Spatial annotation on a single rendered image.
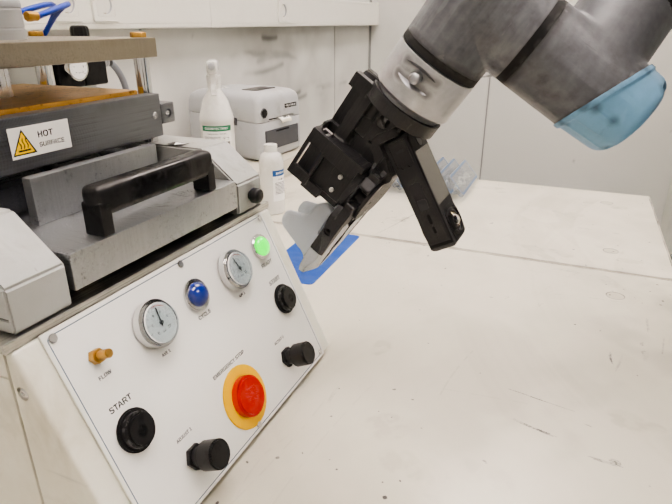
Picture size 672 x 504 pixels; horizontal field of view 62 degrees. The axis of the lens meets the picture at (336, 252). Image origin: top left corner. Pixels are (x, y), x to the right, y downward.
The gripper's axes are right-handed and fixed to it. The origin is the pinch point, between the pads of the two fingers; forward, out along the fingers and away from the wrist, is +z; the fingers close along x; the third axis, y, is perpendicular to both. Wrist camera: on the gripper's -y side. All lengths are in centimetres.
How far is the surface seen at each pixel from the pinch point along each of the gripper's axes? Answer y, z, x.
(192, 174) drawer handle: 13.0, -4.3, 8.4
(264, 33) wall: 78, 27, -122
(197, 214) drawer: 10.8, -1.1, 8.2
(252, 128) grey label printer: 43, 29, -70
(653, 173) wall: -63, -1, -231
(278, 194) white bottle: 22, 25, -48
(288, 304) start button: -0.5, 5.5, 0.8
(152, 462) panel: -2.7, 7.6, 23.9
